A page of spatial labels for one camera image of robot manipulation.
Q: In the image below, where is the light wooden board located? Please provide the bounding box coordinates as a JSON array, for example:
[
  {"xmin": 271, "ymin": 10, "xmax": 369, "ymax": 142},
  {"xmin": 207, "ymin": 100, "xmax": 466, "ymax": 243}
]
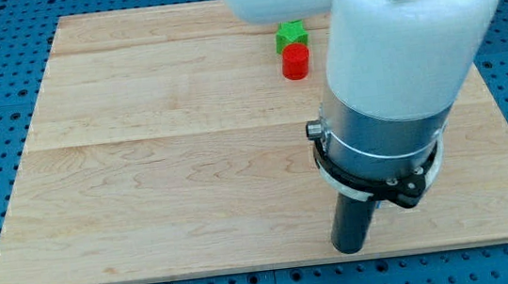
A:
[{"xmin": 0, "ymin": 0, "xmax": 508, "ymax": 284}]

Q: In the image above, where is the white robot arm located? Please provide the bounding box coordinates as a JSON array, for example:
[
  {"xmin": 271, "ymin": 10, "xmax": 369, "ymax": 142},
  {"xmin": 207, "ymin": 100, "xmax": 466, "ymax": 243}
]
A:
[{"xmin": 223, "ymin": 0, "xmax": 499, "ymax": 208}]

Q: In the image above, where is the green star block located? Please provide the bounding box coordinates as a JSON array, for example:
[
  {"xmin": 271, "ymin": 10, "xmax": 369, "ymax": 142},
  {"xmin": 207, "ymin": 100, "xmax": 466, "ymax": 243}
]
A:
[{"xmin": 275, "ymin": 20, "xmax": 309, "ymax": 55}]

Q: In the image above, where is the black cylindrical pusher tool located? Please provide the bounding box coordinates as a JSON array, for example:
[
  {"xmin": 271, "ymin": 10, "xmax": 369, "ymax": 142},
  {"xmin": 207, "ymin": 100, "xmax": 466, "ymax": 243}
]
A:
[{"xmin": 330, "ymin": 194, "xmax": 376, "ymax": 254}]

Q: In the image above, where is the red cylinder block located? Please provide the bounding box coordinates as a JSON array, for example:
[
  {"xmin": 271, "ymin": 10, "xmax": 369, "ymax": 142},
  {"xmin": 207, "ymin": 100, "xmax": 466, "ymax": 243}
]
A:
[{"xmin": 281, "ymin": 42, "xmax": 310, "ymax": 81}]

